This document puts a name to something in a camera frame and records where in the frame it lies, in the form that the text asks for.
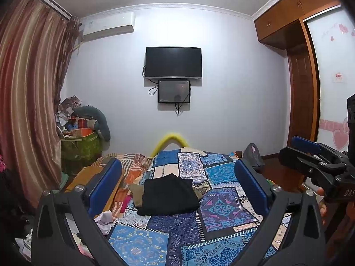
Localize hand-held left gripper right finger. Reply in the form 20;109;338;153
234;158;327;266

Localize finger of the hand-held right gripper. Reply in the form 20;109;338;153
278;146;347;185
291;136;337;160

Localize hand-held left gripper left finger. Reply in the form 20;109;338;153
30;157;124;266

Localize black pants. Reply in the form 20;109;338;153
137;173;201;216

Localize person's right forearm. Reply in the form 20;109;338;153
326;201;355;244

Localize olive pants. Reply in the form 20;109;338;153
130;182;210;208

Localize person's right hand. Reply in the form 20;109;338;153
316;187;329;225

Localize grey backpack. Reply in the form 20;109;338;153
242;143;265;170

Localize orange striped sheet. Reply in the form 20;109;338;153
97;153;154;217

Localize white crumpled cloth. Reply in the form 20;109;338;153
94;211;117;235

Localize patchwork bed blanket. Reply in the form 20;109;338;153
107;147;294;266

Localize wooden door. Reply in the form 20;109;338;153
287;47;318;156

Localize green fabric basket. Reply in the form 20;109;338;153
60;129;103;174

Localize grey plush pillow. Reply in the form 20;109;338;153
73;106;111;142

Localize yellow foam arch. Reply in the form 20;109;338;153
150;133;189;158

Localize pile of clutter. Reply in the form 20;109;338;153
55;96;96;139

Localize white sliding door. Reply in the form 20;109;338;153
306;6;355;153

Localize striped pink curtain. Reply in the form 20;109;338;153
0;0;81;209

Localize wooden wardrobe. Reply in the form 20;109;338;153
254;0;342;158

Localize white air conditioner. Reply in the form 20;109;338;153
80;12;136;43

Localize small black wall monitor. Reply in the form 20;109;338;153
158;80;191;104

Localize black wall television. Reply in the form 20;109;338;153
145;47;202;79

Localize white curtain rail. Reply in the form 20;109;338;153
24;0;74;20

